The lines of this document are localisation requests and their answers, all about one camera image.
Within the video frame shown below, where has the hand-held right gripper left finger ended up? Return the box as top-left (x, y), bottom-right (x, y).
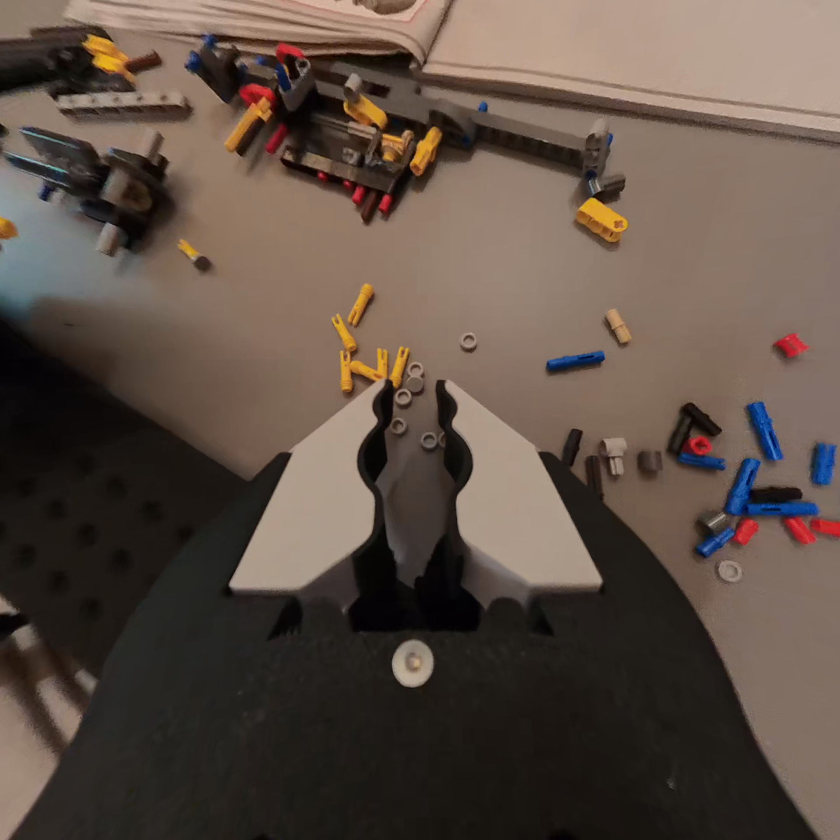
top-left (227, 378), bottom-right (395, 618)

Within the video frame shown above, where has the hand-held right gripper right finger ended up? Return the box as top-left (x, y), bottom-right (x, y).
top-left (435, 378), bottom-right (605, 613)

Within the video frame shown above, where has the pile of yellow lego pins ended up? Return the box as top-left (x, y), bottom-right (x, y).
top-left (331, 283), bottom-right (411, 395)

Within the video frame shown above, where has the cluster of grey lego rings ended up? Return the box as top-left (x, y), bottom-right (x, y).
top-left (387, 331), bottom-right (480, 454)

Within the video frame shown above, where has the pile of mixed lego pins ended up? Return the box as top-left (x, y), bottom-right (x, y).
top-left (561, 400), bottom-right (840, 559)

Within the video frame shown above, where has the yellow lego connector block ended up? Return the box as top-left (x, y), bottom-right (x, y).
top-left (576, 197), bottom-right (629, 244)

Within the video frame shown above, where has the grey black lego chassis assembly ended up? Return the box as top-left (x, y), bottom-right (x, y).
top-left (185, 36), bottom-right (627, 227)

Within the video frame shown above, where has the lego gear axle assembly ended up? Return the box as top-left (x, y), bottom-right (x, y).
top-left (0, 125), bottom-right (175, 257)

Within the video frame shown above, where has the light grey lego beam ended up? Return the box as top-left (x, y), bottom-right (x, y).
top-left (56, 92), bottom-right (193, 120)

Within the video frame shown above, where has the lego instruction booklet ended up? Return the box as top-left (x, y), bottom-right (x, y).
top-left (66, 0), bottom-right (840, 142)

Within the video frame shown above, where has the bundle of black lego beams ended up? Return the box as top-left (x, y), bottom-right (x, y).
top-left (0, 26), bottom-right (165, 99)

